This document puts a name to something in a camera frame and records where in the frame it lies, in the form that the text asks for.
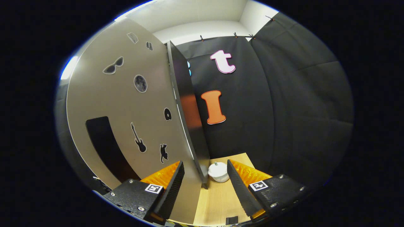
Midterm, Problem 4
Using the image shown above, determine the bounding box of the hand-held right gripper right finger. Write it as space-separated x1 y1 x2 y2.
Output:
227 159 308 220

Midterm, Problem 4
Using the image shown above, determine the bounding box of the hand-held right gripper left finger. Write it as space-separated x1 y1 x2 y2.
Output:
104 161 185 223

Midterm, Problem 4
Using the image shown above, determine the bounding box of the black cabinet door handle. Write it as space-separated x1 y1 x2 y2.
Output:
86 116 142 183

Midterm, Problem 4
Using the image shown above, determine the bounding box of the grey cabinet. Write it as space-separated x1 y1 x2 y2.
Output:
166 40 211 189

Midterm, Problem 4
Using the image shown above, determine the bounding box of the beige cabinet door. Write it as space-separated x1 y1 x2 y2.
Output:
66 17 202 225

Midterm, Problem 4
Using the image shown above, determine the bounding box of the narrow ceiling light panel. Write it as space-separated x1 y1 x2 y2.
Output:
60 56 79 80

